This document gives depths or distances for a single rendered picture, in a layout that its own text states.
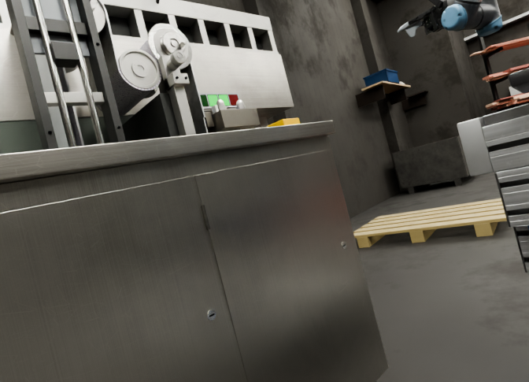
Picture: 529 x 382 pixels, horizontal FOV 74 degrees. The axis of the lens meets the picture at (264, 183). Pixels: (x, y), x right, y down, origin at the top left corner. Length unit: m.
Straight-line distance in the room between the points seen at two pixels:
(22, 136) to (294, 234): 0.89
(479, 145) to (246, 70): 1.37
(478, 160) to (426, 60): 7.92
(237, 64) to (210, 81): 0.21
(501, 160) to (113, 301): 0.68
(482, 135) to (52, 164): 0.69
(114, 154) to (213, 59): 1.13
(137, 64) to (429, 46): 7.78
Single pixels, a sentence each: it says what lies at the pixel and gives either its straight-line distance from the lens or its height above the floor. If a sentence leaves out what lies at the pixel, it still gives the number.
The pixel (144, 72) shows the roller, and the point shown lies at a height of 1.16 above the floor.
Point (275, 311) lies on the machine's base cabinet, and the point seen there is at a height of 0.45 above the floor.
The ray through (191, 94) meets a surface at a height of 1.11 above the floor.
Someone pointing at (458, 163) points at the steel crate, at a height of 0.35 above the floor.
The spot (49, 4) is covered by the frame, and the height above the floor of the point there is 1.27.
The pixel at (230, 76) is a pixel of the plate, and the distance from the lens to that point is 1.77.
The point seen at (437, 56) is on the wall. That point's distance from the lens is 8.51.
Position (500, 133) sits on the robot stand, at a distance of 0.66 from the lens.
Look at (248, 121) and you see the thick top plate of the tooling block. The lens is 1.24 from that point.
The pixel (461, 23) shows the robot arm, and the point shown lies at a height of 1.09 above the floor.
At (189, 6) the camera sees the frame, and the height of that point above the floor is 1.63.
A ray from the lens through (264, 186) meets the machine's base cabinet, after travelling 0.91.
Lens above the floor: 0.75
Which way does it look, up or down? 1 degrees up
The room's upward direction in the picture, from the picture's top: 15 degrees counter-clockwise
